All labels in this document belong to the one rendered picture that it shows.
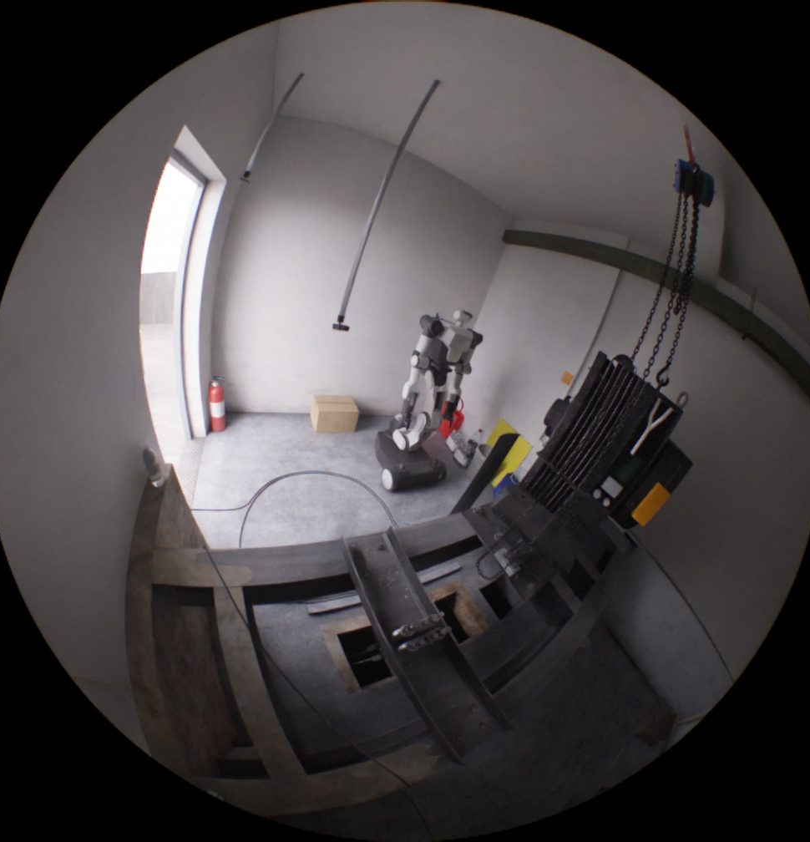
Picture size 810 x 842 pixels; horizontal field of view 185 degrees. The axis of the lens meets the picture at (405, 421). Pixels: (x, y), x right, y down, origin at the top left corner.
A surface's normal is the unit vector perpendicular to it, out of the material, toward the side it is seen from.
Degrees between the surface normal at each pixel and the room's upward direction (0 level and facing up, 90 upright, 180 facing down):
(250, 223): 90
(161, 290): 90
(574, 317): 90
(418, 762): 0
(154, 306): 90
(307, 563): 0
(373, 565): 0
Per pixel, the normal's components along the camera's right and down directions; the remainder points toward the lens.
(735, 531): -0.85, -0.02
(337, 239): 0.42, 0.57
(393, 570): 0.31, -0.82
